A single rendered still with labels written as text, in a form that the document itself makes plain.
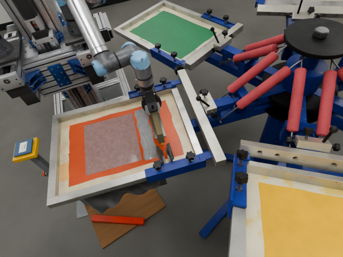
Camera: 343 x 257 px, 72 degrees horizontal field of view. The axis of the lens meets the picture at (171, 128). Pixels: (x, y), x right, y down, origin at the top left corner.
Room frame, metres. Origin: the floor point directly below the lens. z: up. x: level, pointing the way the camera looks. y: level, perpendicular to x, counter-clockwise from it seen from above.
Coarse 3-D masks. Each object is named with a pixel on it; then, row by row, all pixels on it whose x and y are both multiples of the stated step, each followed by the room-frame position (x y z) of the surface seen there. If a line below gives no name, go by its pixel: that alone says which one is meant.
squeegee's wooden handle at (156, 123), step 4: (156, 112) 0.78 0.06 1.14; (152, 116) 0.76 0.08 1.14; (156, 116) 0.75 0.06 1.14; (156, 120) 0.73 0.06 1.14; (156, 124) 0.70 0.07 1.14; (156, 128) 0.68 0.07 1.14; (160, 128) 0.67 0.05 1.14; (156, 132) 0.66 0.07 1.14; (160, 132) 0.65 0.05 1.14; (160, 136) 0.64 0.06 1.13; (160, 140) 0.64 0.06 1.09
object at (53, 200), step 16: (128, 96) 1.08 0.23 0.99; (176, 96) 1.01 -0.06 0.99; (64, 112) 1.05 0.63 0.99; (80, 112) 1.02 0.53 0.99; (192, 128) 0.75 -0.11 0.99; (192, 144) 0.65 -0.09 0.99; (48, 176) 0.62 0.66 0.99; (128, 176) 0.54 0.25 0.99; (144, 176) 0.52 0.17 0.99; (48, 192) 0.53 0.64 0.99; (80, 192) 0.50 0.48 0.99; (96, 192) 0.49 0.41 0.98
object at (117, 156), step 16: (112, 144) 0.77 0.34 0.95; (128, 144) 0.75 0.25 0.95; (160, 144) 0.71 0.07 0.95; (176, 144) 0.69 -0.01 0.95; (80, 160) 0.70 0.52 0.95; (96, 160) 0.68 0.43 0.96; (112, 160) 0.66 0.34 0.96; (128, 160) 0.65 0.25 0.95; (144, 160) 0.63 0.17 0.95; (80, 176) 0.60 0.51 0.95; (96, 176) 0.59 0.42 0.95
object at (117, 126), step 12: (96, 120) 0.96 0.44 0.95; (108, 120) 0.95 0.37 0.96; (120, 120) 0.93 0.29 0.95; (132, 120) 0.91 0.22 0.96; (168, 120) 0.86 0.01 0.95; (72, 132) 0.91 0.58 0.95; (84, 132) 0.89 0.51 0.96; (96, 132) 0.87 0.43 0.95; (108, 132) 0.86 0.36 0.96; (120, 132) 0.84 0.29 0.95; (132, 132) 0.83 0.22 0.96; (72, 144) 0.82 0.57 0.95; (84, 144) 0.80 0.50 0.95; (96, 144) 0.79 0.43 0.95
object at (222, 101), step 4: (228, 96) 0.88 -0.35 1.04; (216, 100) 0.87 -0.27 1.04; (220, 100) 0.86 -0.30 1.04; (224, 100) 0.86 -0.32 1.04; (228, 100) 0.85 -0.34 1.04; (232, 100) 0.85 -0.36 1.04; (216, 104) 0.84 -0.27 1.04; (220, 104) 0.84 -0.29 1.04; (224, 104) 0.83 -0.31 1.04; (228, 104) 0.83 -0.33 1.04; (232, 104) 0.83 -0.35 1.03; (220, 108) 0.83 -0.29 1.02; (224, 108) 0.83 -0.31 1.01; (228, 108) 0.83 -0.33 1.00; (232, 108) 0.83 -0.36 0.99
